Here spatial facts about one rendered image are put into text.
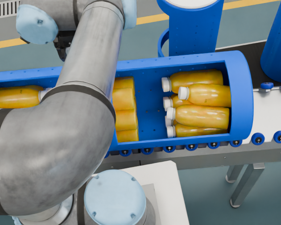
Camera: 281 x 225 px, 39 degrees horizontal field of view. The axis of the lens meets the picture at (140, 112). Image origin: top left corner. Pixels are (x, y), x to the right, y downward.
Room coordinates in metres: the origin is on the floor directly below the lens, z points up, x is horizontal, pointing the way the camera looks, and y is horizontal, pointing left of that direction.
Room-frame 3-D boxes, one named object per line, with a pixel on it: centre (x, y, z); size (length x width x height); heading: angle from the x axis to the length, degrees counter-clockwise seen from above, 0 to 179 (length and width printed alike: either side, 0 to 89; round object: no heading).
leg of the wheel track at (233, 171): (0.67, -0.47, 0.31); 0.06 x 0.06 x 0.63; 88
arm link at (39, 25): (0.53, 0.15, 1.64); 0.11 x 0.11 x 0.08; 83
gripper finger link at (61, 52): (0.61, 0.17, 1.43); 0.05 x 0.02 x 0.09; 178
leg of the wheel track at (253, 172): (0.53, -0.46, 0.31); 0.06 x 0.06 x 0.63; 88
